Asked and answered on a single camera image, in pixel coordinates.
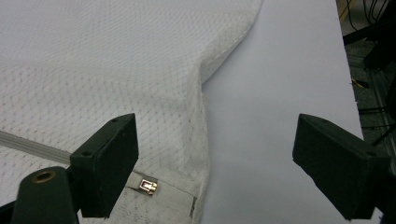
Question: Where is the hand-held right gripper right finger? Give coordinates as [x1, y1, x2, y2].
[291, 113, 392, 221]

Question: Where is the white table board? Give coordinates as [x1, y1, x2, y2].
[200, 0, 385, 224]

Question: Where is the black metal stand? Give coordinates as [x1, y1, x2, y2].
[342, 0, 396, 70]

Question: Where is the yellow black tool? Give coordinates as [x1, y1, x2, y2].
[350, 77, 370, 90]

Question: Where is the white mesh laundry bag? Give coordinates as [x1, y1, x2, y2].
[0, 0, 264, 224]

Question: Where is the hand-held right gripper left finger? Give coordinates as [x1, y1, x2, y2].
[69, 113, 140, 218]

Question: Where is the aluminium rail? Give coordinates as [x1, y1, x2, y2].
[345, 46, 396, 175]

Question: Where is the long black floor cable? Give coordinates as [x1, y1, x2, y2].
[357, 105, 396, 147]

